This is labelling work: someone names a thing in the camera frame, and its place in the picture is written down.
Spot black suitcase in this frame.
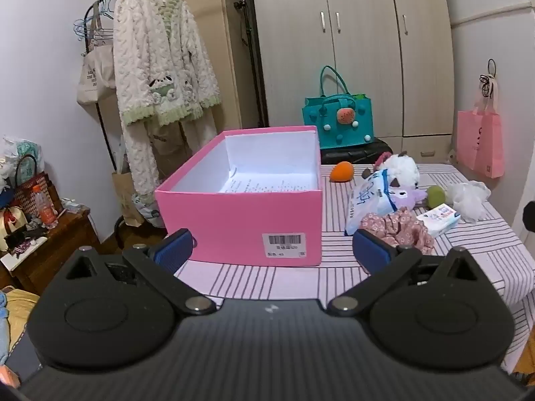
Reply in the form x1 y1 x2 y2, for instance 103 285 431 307
320 136 394 165

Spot white fluffy plush toy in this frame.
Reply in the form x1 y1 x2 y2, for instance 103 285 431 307
382 153 420 188

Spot white refrigerator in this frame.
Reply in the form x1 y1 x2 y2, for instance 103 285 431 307
439 0 535 235

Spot white green plastic bag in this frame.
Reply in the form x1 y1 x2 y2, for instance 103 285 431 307
2 136 44 176

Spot pink floral cloth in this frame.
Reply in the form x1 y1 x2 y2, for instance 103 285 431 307
360 208 435 255

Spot white paper card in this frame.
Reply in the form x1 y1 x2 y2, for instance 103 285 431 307
0 236 48 271

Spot white printed paper sheet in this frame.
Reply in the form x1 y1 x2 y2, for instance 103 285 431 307
217 166 318 193

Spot striped pink tablecloth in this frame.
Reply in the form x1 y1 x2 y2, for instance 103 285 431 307
173 162 535 381

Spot beige canvas tote bag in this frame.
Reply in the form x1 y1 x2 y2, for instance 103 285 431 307
76 4 117 105

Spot white blue wipes pack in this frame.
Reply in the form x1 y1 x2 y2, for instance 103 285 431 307
345 169 396 236

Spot wooden cabinet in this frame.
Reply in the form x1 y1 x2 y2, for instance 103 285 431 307
0 207 101 297

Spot blue clothes hangers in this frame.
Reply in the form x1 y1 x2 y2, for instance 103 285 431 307
73 0 113 42

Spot beige wardrobe with handles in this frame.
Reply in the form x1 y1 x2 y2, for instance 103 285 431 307
246 0 456 164

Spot clear plastic packet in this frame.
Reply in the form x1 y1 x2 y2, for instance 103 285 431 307
61 198 90 217

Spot yellow bedding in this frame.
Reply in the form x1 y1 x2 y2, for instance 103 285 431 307
0 286 40 368

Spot orange drink bottle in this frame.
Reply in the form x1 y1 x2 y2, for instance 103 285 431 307
31 184 59 228

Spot checked woven basket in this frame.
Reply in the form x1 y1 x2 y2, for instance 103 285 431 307
14 154 63 218

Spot black clothes rack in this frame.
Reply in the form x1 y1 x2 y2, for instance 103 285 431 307
81 0 168 255

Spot white fluffy pajama top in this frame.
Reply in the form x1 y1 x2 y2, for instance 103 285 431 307
112 0 222 127

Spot black hair tie bunch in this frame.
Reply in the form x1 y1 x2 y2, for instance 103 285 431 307
480 59 498 97

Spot teal felt handbag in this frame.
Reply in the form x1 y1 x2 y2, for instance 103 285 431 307
303 65 372 149

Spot pink shopping bag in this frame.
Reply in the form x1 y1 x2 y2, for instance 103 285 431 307
455 79 504 178

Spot orange plush toy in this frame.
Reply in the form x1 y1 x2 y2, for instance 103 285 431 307
330 161 355 183

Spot white fluffy pajama pants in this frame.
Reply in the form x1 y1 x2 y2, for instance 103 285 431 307
123 109 218 218

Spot brown paper bag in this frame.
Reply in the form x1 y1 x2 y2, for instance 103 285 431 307
111 169 145 228

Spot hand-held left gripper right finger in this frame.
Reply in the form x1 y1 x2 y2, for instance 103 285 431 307
327 229 481 316

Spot green sponge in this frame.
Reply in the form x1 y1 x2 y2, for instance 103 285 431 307
426 185 447 208

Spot white green soft item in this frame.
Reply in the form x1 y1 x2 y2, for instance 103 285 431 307
133 192 165 228

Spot small white tissue packet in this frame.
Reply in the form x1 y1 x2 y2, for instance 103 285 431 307
416 203 460 239

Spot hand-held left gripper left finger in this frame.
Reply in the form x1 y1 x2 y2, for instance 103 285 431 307
65 228 218 316

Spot pink cardboard box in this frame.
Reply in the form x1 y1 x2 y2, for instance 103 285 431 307
154 125 323 267

